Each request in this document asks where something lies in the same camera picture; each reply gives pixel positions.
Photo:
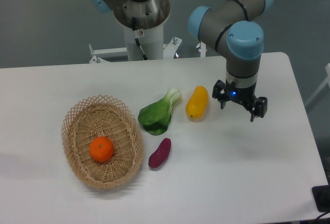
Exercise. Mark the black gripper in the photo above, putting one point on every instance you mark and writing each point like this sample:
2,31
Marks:
224,92

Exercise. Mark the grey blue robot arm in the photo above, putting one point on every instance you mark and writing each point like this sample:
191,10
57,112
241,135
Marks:
229,30

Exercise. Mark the woven wicker basket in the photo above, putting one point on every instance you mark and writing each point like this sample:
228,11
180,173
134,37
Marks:
97,116

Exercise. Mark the yellow mango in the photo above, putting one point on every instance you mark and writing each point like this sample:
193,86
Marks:
197,104

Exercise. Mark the green bok choy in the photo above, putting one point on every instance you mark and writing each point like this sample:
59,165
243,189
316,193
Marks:
155,118

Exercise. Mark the purple sweet potato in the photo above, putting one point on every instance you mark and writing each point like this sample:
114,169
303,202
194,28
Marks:
160,155

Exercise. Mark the black device at table edge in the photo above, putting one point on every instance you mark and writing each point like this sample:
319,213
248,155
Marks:
321,197

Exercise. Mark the orange fruit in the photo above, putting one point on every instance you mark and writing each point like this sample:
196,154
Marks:
101,149

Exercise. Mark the white frame at right edge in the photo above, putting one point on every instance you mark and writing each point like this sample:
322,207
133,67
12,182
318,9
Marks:
319,92

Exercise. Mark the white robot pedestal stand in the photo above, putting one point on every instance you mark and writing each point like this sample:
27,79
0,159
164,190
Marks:
140,44

